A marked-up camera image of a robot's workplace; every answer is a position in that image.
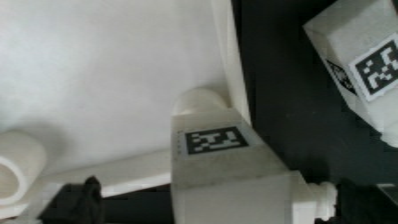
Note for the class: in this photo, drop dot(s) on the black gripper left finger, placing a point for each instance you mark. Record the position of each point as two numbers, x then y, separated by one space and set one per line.
75 207

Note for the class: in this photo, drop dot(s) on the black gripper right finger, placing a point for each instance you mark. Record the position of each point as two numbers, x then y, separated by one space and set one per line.
365 206

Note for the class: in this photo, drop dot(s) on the white square tabletop part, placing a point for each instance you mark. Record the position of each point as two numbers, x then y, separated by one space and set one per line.
102 58

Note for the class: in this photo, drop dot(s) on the white table leg with thread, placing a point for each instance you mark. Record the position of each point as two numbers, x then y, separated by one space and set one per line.
352 32

